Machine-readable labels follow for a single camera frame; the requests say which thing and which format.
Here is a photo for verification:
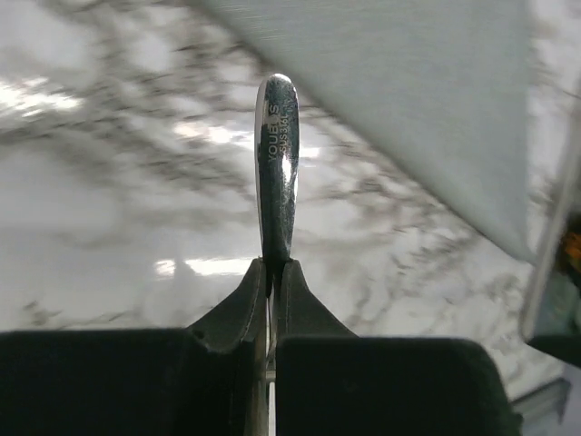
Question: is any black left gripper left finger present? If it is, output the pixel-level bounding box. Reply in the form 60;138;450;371
188;258;266;352

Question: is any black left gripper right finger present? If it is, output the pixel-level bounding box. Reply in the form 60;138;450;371
273;259;356;339

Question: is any silver fork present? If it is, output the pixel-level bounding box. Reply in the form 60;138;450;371
254;74;300;296

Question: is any grey cloth napkin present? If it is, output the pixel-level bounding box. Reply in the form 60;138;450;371
203;0;532;260

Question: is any floral blue tray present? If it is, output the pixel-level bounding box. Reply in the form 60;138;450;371
519;139;580;368

